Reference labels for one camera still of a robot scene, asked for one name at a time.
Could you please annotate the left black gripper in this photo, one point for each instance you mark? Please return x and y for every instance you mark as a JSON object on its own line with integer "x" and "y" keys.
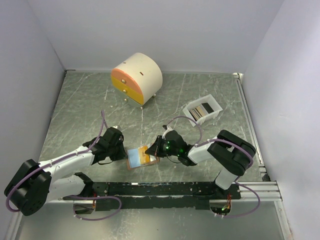
{"x": 122, "y": 153}

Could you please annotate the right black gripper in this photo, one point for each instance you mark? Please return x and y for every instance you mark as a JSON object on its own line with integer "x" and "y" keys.
{"x": 155, "y": 149}

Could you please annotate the pink leather card holder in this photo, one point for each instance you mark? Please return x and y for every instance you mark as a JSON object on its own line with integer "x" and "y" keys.
{"x": 133, "y": 159}

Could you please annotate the white plastic card bin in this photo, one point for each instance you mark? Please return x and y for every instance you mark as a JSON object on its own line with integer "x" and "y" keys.
{"x": 212, "y": 102}

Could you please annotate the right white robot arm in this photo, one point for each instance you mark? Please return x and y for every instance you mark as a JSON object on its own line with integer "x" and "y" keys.
{"x": 232, "y": 152}

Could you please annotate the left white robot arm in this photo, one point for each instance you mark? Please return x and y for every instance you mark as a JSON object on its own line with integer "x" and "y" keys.
{"x": 37, "y": 183}

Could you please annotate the stack of cards in bin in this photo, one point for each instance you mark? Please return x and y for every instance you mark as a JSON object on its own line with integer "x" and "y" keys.
{"x": 201, "y": 111}

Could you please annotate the cream round drawer cabinet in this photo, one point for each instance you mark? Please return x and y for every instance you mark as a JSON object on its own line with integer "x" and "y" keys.
{"x": 137, "y": 79}

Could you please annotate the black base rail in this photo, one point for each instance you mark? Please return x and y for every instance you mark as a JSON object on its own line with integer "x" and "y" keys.
{"x": 160, "y": 195}

